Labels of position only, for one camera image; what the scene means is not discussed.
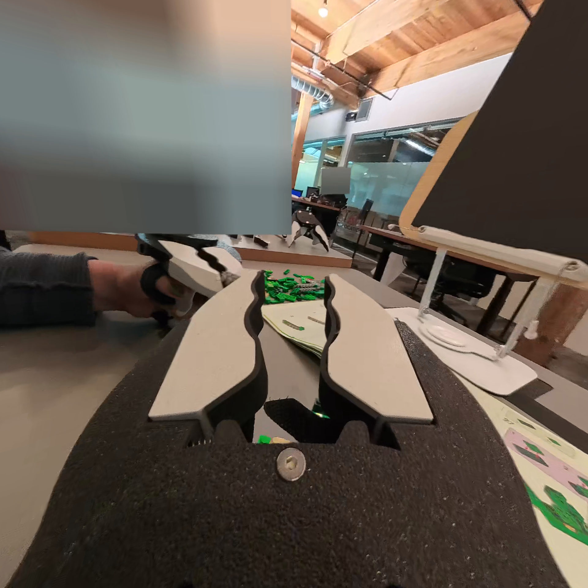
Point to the pile of lego pieces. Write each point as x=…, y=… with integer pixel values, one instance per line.
x=289, y=289

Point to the lego instruction booklet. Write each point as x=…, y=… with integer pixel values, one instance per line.
x=298, y=326

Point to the silver air duct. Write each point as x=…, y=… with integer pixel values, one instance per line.
x=321, y=96

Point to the long green lego assembly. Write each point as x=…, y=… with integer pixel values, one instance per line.
x=264, y=439

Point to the black board wooden frame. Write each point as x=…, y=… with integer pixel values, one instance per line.
x=528, y=138

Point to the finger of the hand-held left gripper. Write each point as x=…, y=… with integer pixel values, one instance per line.
x=197, y=275
x=227, y=262

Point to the white board stand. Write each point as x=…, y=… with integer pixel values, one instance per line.
x=482, y=363

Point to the person's left forearm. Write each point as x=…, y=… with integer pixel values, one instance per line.
x=46, y=289

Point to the person's left hand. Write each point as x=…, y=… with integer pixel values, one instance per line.
x=115, y=285

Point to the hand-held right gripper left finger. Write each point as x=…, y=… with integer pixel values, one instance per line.
x=206, y=358

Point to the idle gripper device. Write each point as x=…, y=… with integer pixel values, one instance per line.
x=307, y=223

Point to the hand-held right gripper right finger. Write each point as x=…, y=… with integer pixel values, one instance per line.
x=376, y=358

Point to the grey desk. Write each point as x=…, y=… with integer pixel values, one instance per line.
x=46, y=376

